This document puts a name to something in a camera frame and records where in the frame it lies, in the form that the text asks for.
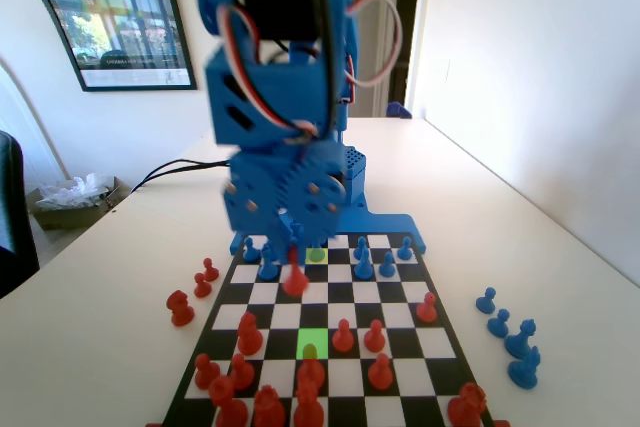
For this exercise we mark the red pawn being moved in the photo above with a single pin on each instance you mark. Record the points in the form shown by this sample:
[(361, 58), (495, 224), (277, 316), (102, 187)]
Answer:
[(296, 283)]

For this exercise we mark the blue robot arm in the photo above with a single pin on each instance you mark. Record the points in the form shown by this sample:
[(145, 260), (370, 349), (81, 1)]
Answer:
[(280, 92)]

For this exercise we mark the blue chess pawn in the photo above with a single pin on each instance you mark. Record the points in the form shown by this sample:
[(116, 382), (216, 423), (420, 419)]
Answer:
[(361, 241), (386, 266), (406, 248), (486, 302), (249, 251), (499, 324)]

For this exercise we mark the red chess pawn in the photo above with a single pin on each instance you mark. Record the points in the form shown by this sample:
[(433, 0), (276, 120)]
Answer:
[(205, 372), (374, 337), (380, 373), (426, 308), (241, 373), (342, 337), (210, 271), (201, 287)]

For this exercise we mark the black and white chessboard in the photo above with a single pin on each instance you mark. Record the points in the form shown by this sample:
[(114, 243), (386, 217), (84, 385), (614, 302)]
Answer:
[(325, 307)]

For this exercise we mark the red chess rook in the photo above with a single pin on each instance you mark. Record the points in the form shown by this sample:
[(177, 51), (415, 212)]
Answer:
[(467, 406), (269, 408)]

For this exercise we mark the red chess queen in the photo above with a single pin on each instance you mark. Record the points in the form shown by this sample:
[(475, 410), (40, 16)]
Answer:
[(307, 408)]

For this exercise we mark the small blue printed part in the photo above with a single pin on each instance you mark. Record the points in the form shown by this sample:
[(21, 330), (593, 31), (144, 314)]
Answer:
[(397, 110)]

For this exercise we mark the cardboard box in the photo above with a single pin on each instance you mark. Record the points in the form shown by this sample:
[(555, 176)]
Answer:
[(75, 216)]

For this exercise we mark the clear plastic bag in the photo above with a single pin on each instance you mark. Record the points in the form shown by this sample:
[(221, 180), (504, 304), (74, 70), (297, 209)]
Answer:
[(70, 192)]

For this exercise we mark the black framed poster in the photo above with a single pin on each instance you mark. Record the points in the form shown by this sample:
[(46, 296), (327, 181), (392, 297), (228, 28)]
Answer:
[(125, 12)]

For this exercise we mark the black office chair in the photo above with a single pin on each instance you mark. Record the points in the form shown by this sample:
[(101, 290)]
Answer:
[(12, 212)]

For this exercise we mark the white curved panel black edge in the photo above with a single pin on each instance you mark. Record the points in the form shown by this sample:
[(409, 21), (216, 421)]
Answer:
[(30, 47)]

